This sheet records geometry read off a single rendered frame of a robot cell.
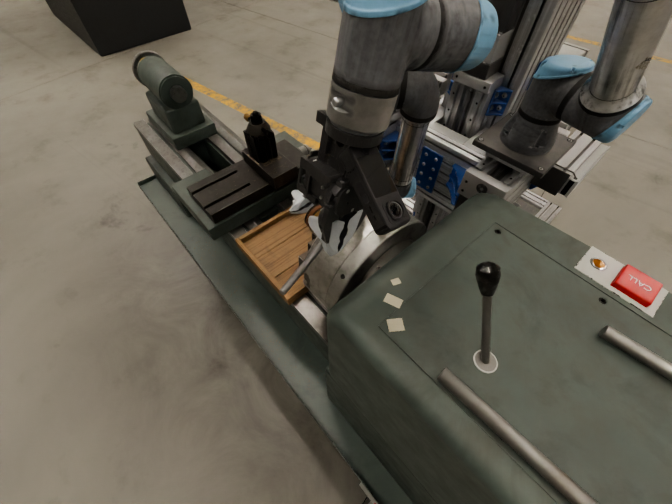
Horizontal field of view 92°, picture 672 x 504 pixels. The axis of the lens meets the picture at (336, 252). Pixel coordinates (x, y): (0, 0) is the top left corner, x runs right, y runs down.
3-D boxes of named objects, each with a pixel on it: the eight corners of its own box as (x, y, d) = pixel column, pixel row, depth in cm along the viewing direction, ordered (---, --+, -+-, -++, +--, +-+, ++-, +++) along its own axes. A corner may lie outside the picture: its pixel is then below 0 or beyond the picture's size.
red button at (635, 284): (655, 290, 58) (664, 284, 57) (642, 310, 56) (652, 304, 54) (620, 269, 61) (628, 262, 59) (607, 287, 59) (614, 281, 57)
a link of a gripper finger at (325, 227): (335, 230, 49) (347, 182, 44) (343, 236, 49) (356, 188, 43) (312, 240, 47) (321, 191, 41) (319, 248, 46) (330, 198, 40)
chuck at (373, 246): (420, 262, 97) (434, 197, 70) (343, 335, 90) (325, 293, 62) (412, 255, 99) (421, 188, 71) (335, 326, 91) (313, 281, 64)
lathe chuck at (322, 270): (411, 255, 99) (421, 188, 71) (335, 326, 91) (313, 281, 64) (390, 238, 103) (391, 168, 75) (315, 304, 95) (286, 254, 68)
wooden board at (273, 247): (372, 243, 112) (373, 236, 109) (289, 305, 98) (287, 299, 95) (317, 197, 126) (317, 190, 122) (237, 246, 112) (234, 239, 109)
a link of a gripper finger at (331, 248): (313, 237, 55) (322, 192, 48) (336, 259, 52) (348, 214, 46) (298, 244, 53) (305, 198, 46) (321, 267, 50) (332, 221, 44)
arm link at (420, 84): (452, 45, 76) (410, 181, 119) (405, 44, 76) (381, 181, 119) (460, 76, 70) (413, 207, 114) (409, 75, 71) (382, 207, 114)
